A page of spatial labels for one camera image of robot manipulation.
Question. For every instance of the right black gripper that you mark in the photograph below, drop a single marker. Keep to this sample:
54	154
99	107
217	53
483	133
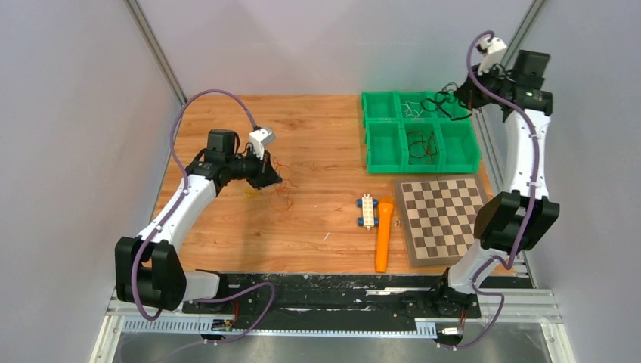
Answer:
469	94

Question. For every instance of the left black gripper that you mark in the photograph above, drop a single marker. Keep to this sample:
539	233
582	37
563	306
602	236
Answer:
265	175

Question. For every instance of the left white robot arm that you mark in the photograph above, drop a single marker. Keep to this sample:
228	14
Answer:
148	270

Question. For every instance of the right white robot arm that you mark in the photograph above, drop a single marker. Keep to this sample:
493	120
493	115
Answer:
521	214

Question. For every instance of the green plastic bin organizer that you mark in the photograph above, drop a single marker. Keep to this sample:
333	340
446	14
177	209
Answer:
418	133

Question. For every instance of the white blue toy car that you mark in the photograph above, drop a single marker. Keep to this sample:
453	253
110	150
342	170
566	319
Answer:
367	205

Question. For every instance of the orange toy microphone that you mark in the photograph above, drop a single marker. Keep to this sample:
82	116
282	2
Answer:
385	208

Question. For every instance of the wooden chessboard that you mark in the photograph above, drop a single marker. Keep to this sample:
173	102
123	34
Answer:
437	216

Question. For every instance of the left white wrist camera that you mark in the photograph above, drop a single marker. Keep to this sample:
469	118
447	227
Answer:
260	138

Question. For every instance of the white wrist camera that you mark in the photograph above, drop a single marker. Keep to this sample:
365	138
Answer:
492	50
260	138

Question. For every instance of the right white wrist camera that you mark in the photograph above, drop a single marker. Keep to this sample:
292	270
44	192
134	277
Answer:
492	50

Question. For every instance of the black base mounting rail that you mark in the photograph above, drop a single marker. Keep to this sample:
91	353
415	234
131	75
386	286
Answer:
357	303

